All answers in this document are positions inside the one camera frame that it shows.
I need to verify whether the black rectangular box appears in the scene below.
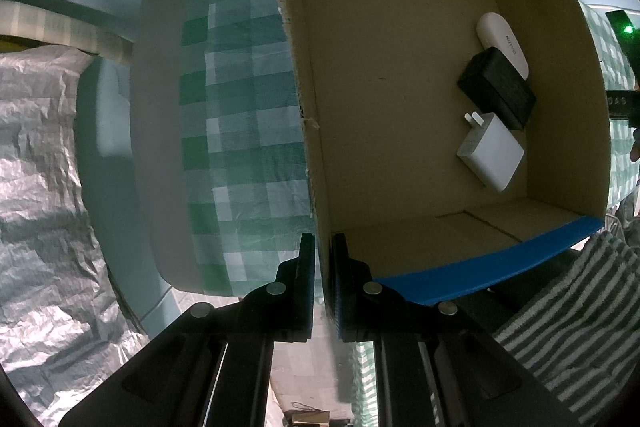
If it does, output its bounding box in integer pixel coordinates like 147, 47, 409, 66
457, 47, 537, 132

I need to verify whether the green checked cloth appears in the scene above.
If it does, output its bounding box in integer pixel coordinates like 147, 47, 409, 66
145, 0, 640, 427

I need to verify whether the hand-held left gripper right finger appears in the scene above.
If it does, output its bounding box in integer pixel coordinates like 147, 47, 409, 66
331, 232, 582, 427

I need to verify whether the white charger with prongs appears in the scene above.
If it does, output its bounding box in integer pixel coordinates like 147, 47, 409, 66
456, 111, 525, 194

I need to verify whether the blue cardboard box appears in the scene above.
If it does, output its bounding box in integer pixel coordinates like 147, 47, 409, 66
273, 0, 614, 308

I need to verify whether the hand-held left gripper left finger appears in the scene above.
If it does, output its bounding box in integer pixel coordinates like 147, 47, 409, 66
57, 232, 316, 427

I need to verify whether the grey white striped cloth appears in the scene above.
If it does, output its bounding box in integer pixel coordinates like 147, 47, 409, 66
492, 231, 640, 427

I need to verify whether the pale blue cushion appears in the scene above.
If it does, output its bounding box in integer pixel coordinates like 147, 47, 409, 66
74, 56, 135, 160

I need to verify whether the white oval case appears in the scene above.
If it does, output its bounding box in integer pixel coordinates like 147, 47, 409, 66
476, 13, 531, 80

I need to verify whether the silver crinkled sheet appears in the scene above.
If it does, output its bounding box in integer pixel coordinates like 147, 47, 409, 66
0, 47, 151, 413

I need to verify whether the checked fabric trim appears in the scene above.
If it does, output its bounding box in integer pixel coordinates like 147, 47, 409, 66
0, 0, 136, 68

